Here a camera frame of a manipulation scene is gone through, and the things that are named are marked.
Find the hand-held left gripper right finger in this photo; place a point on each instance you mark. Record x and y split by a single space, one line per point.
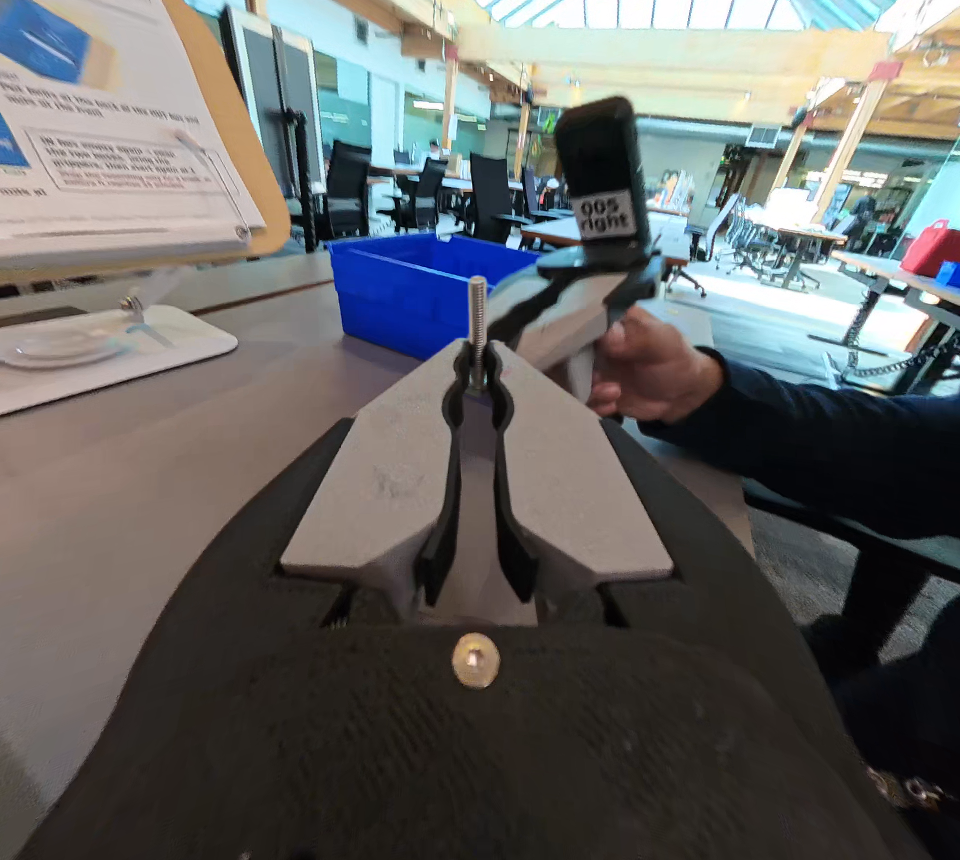
577 492

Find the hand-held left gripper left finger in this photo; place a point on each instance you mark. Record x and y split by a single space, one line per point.
367 485

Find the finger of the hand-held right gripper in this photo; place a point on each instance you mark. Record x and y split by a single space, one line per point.
570 320
514 287

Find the steel bolt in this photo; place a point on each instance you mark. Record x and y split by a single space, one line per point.
478 320

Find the person's right forearm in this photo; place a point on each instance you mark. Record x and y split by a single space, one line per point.
825 440

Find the person's right hand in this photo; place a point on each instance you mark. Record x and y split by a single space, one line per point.
660 372

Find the row of black office chairs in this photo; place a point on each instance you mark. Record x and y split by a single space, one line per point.
487 192

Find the blue plastic bin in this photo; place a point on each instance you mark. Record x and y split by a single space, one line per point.
397 297

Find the white document stand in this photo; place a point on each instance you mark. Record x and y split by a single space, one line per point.
112 350

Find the office desk with black legs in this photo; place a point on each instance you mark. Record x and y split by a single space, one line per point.
877 271

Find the black framed whiteboard panel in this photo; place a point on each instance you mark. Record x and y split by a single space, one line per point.
259 95

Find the person's leg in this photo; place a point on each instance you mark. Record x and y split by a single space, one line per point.
885 650

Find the red bag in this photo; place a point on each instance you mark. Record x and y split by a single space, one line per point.
934 249

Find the small blue box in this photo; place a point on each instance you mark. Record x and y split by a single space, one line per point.
949 273

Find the laminated instruction sheet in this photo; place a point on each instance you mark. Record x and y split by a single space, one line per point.
97 87

